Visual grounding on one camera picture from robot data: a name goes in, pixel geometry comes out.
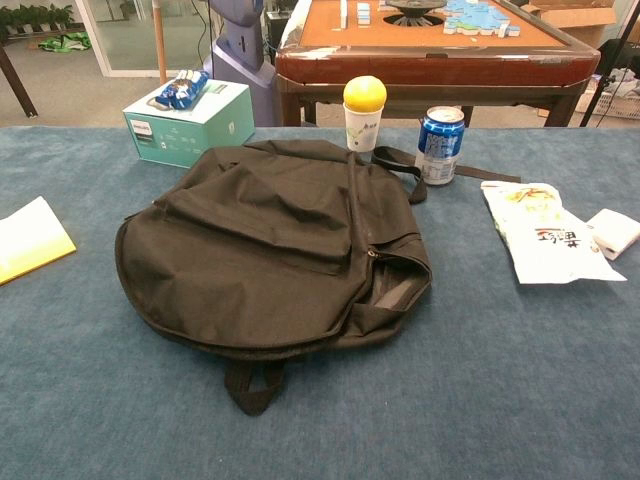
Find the black fabric backpack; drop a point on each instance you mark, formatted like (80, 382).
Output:
(250, 240)

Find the white snack bag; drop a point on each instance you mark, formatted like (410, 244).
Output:
(545, 235)

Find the white paper cup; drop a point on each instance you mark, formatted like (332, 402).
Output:
(362, 132)

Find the blue beverage can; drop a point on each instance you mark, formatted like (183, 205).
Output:
(440, 145)

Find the yellow ball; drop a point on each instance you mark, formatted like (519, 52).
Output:
(365, 93)

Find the teal Philips product box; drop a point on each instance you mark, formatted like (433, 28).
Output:
(200, 130)

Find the blue-purple robot kiosk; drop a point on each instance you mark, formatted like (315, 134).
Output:
(240, 60)

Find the brown mahjong table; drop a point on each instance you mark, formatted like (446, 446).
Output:
(430, 67)

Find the blue cookie pack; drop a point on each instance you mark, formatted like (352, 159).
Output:
(181, 90)

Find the blue felt table mat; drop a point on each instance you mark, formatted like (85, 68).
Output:
(500, 380)

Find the wooden pole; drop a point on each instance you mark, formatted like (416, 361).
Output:
(160, 45)

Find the pile of blue mahjong tiles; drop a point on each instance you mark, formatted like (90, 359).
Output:
(475, 20)

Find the white and yellow booklet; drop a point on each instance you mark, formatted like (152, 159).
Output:
(30, 240)

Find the small white box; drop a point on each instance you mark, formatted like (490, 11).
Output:
(615, 232)

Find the green cloth on floor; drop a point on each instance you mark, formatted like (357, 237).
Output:
(65, 42)

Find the white plastic basket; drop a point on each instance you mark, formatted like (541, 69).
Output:
(617, 102)

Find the black tripod stand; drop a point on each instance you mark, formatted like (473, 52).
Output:
(607, 75)

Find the dark table leg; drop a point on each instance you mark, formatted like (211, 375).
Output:
(17, 85)

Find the cardboard box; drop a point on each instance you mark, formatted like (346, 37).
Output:
(580, 20)

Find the row of potted plants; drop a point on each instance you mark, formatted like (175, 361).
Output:
(35, 17)

